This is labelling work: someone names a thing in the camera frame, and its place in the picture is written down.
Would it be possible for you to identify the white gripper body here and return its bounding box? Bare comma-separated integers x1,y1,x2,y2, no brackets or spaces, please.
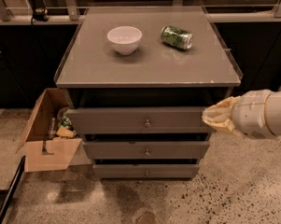
231,90,275,139

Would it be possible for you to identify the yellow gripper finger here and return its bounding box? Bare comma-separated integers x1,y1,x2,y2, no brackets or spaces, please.
203,119,240,135
202,96,240,122

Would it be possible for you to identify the grey top drawer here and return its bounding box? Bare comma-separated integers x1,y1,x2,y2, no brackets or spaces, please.
67,107,214,134

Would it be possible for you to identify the grey drawer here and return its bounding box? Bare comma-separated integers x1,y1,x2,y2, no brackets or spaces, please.
83,141,209,159
67,107,214,134
93,164,200,179

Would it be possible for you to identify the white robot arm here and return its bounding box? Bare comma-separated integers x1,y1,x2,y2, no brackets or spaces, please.
202,88,281,139

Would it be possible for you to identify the grey middle drawer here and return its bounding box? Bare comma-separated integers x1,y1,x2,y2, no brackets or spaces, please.
83,141,209,159

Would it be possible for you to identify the grey bottom drawer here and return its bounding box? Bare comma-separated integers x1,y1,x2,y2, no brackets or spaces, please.
93,164,200,179

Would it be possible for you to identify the grey drawer cabinet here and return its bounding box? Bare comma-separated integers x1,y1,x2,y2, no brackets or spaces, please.
55,7,242,166

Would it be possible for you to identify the green soda can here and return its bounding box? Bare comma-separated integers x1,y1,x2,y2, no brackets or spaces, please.
161,25,193,50

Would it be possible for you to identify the white ceramic bowl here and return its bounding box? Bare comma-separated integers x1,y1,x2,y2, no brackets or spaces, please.
107,26,142,55

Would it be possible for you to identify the green chip bag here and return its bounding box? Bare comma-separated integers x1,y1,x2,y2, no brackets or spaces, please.
57,109,73,130

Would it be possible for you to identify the yellow sponge in box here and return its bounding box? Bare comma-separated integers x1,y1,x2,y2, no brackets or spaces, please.
56,126,75,138

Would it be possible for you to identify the clear plastic bottle in box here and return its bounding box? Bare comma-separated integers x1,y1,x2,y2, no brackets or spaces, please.
48,118,56,139

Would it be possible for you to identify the cardboard box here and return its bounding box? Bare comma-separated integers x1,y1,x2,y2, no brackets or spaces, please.
16,88,81,172

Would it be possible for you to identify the small black device on ledge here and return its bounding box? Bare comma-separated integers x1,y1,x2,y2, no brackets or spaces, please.
33,7,49,21

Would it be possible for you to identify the black bar on floor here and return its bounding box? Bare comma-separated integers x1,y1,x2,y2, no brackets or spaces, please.
0,156,25,224

